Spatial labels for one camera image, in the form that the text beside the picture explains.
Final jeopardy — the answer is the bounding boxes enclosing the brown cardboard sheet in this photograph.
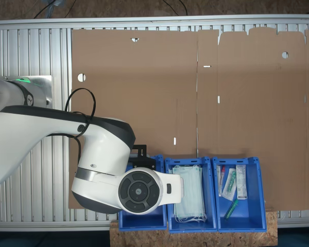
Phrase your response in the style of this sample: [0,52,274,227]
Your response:
[68,27,309,211]

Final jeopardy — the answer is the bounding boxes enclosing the chipboard wooden board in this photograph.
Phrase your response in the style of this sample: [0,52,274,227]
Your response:
[109,210,279,247]

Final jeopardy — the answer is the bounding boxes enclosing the white printed flat packet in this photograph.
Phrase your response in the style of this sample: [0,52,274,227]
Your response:
[235,164,248,201]

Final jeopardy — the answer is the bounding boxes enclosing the red cannula in clear packet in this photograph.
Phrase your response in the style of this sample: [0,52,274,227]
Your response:
[216,164,227,198]

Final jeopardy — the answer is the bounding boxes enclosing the blue bin with masks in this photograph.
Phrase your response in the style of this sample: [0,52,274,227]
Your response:
[164,156,218,234]

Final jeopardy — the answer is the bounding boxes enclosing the black camera cable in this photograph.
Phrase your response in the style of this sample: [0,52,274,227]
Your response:
[64,87,96,168]

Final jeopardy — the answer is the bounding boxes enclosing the packed pale surgical masks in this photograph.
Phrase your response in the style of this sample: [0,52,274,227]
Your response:
[171,164,208,224]

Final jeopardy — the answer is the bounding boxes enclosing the green cannula in clear packet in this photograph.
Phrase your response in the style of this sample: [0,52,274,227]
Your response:
[222,168,237,202]

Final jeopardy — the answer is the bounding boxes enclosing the green plastic cannula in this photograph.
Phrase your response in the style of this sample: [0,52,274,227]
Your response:
[224,199,240,220]

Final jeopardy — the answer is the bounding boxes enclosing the blue bin with gauze packets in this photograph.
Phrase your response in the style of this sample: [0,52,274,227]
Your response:
[117,153,168,232]

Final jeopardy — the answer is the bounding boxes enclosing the blue bin with cannulas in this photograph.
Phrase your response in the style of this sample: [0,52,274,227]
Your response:
[212,156,267,233]

